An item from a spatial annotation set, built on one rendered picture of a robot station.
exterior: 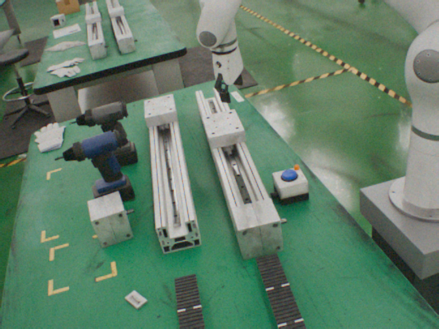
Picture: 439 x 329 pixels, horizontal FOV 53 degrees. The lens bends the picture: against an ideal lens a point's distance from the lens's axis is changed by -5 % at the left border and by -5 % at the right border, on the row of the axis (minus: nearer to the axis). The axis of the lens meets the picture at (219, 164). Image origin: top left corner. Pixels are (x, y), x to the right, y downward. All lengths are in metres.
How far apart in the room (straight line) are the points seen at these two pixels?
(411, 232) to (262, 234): 0.33
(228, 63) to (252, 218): 0.46
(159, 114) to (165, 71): 1.23
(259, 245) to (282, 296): 0.17
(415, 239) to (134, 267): 0.67
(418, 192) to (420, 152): 0.10
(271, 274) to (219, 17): 0.62
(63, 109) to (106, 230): 1.70
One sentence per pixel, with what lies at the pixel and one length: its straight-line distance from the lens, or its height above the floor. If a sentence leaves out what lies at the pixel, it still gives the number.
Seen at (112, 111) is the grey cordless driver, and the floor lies 0.98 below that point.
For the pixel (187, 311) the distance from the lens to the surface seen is 1.00.
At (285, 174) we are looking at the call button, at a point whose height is 0.85.
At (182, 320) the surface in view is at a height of 0.81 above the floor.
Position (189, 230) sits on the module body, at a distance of 1.16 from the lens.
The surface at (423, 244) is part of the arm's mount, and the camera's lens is 1.04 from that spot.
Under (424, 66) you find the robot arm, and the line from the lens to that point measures 0.91.
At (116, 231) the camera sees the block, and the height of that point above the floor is 0.82.
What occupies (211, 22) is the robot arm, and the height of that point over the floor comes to 1.26.
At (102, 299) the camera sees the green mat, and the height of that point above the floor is 0.78.
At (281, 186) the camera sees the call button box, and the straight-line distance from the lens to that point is 1.23.
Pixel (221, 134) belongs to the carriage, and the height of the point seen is 0.90.
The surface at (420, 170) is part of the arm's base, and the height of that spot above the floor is 0.96.
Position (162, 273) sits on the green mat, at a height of 0.78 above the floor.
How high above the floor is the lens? 1.55
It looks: 31 degrees down
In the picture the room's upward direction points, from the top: 11 degrees counter-clockwise
